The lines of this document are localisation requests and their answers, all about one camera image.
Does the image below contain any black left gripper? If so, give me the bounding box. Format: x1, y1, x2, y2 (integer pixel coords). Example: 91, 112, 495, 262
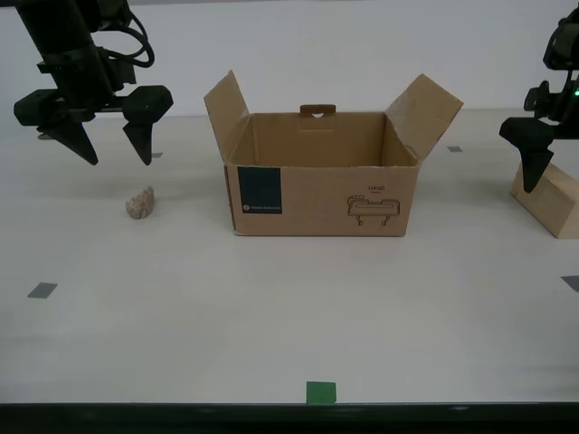
13, 42, 175, 166

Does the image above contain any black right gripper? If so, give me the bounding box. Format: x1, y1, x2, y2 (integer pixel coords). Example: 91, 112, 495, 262
498, 70, 579, 193

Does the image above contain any light wooden block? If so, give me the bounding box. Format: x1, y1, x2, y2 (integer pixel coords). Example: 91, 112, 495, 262
509, 160, 579, 240

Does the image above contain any small speckled pinkish rock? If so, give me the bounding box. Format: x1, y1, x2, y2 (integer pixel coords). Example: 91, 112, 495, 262
124, 185, 159, 222

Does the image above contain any open brown cardboard box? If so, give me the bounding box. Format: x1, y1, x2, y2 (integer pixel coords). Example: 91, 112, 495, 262
203, 70, 464, 238

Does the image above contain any black table edge trim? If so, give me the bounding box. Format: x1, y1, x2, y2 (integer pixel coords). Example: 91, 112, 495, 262
0, 400, 579, 422

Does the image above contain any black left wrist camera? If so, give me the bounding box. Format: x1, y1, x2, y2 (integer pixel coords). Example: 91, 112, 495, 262
106, 56, 138, 87

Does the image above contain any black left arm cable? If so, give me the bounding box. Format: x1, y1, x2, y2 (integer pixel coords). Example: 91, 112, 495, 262
97, 8, 157, 69

